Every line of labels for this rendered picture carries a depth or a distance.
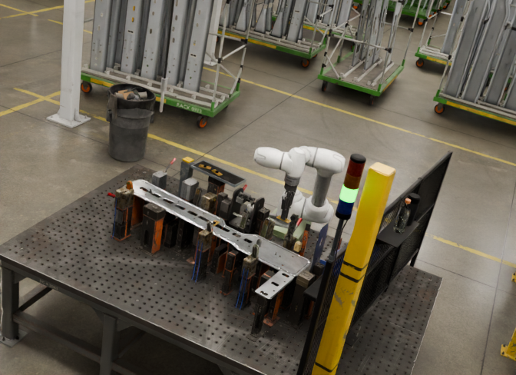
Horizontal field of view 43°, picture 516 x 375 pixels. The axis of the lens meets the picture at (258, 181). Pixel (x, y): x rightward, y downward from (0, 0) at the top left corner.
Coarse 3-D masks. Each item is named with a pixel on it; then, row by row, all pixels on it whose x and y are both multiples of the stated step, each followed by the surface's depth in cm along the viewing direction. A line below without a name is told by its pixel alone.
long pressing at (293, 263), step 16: (144, 192) 435; (160, 192) 439; (176, 208) 424; (192, 208) 427; (224, 224) 416; (224, 240) 402; (240, 240) 404; (256, 240) 407; (272, 256) 394; (288, 256) 397; (288, 272) 382
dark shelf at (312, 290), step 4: (384, 244) 423; (320, 276) 379; (316, 280) 373; (320, 280) 374; (332, 280) 376; (312, 284) 369; (316, 284) 370; (308, 288) 365; (312, 288) 366; (316, 288) 367; (304, 292) 362; (308, 292) 362; (312, 292) 363; (316, 292) 363; (304, 296) 362; (308, 296) 361; (312, 296) 360; (316, 296) 360; (328, 296) 362; (324, 304) 357
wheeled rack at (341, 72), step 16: (336, 0) 948; (400, 0) 918; (416, 16) 1092; (352, 48) 1152; (384, 48) 949; (336, 64) 1068; (336, 80) 991; (352, 80) 998; (368, 80) 1015; (384, 80) 1030
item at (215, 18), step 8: (216, 0) 999; (216, 8) 1004; (216, 16) 1011; (216, 24) 1020; (216, 32) 1030; (208, 40) 1029; (216, 40) 1039; (208, 48) 1034; (208, 56) 1039; (208, 64) 1033; (216, 64) 1045
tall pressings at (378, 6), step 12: (372, 0) 1060; (384, 0) 1044; (372, 12) 1090; (396, 12) 1052; (360, 24) 1025; (372, 24) 1015; (384, 24) 1094; (360, 36) 1048; (372, 36) 1034; (372, 60) 1090
